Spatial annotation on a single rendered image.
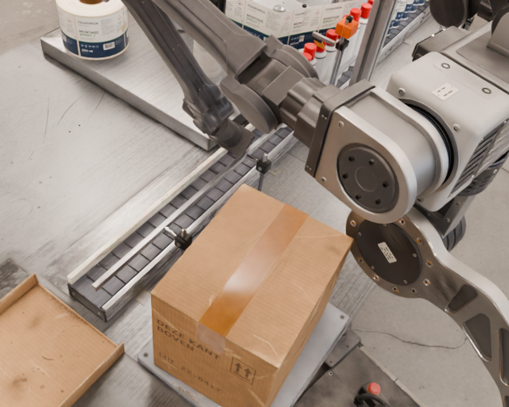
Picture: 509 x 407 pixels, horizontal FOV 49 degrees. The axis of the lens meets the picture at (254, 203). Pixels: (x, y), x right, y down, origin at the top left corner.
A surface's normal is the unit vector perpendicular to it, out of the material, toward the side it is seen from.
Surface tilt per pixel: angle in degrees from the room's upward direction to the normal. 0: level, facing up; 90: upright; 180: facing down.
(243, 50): 30
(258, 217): 0
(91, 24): 90
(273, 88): 25
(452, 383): 0
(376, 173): 90
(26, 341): 0
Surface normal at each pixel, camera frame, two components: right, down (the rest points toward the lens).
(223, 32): -0.02, -0.22
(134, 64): 0.11, -0.65
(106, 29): 0.50, 0.69
